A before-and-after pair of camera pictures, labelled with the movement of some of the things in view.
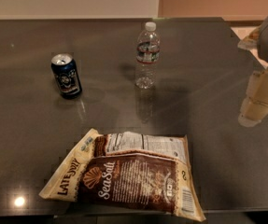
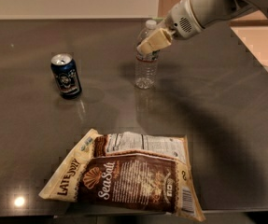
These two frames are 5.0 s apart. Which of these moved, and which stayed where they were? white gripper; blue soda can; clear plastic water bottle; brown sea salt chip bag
Moved: white gripper
Stayed: brown sea salt chip bag; blue soda can; clear plastic water bottle
